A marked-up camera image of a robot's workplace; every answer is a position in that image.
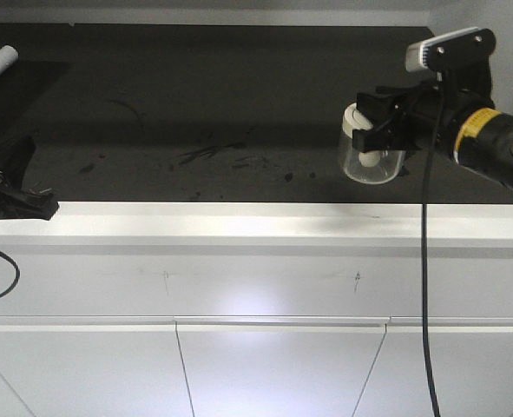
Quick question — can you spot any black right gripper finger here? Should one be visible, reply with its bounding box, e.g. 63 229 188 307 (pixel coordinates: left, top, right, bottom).
352 120 417 152
356 85 421 126

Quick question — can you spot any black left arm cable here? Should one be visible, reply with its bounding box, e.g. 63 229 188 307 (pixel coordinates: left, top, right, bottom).
0 242 22 304

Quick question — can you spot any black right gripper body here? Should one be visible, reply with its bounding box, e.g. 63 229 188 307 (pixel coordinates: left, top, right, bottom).
394 77 494 152

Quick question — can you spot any glass jar with white lid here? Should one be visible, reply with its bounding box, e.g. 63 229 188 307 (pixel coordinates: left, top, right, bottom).
339 103 405 185

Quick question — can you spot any white cabinet door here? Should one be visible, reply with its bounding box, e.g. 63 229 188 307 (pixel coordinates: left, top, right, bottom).
178 324 385 416

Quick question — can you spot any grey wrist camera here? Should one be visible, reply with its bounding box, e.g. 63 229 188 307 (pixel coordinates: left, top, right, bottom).
404 27 497 73

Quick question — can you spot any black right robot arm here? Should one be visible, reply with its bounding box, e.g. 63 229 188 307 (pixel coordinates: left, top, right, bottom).
351 79 513 191

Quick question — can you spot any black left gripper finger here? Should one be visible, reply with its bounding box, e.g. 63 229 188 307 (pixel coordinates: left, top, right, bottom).
0 185 59 221
0 136 36 189

